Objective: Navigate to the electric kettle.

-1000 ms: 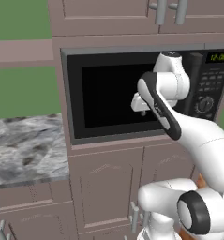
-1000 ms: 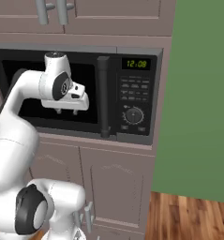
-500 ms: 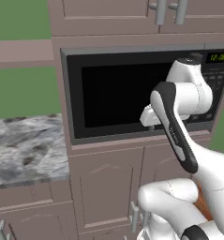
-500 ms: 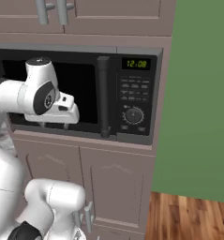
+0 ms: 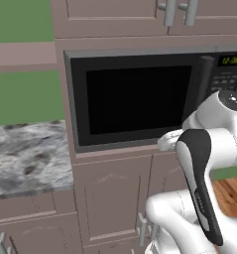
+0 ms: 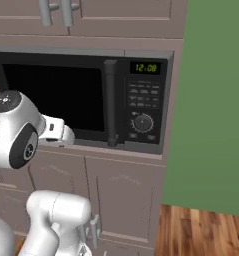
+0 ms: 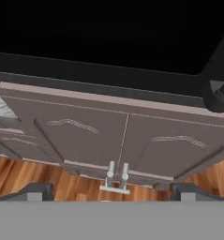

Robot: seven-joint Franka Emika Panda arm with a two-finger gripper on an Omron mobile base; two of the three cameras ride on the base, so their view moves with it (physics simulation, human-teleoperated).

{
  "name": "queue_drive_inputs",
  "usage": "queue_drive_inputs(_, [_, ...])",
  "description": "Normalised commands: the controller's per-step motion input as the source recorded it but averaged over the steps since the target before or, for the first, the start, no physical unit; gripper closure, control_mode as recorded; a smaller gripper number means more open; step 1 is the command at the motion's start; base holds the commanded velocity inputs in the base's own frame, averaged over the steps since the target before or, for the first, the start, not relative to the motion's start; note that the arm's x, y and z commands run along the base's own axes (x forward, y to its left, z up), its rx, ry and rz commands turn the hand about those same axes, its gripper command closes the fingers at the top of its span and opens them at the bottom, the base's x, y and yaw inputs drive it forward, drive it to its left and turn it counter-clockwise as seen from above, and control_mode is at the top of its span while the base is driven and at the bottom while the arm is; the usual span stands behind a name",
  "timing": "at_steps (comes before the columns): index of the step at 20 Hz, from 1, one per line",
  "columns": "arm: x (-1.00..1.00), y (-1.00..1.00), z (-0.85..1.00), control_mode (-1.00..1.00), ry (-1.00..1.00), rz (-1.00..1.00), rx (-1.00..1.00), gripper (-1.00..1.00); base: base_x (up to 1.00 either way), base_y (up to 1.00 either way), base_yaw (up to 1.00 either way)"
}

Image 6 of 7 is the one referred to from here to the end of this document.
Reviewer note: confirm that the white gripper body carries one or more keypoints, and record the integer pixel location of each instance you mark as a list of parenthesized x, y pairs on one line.
[(67, 135)]

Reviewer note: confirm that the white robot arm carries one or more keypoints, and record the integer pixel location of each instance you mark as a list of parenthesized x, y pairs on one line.
[(14, 133)]

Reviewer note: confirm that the black microwave door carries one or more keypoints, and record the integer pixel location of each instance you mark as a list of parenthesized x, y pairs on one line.
[(57, 96)]

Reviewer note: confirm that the brown cupboard door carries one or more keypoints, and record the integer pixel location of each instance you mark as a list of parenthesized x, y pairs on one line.
[(17, 20), (131, 16), (124, 200), (57, 175)]

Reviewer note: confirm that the black microwave oven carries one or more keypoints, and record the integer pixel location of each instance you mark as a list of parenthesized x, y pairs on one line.
[(144, 100)]

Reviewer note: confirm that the brown tall cupboard housing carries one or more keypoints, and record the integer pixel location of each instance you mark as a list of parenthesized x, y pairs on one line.
[(172, 100)]

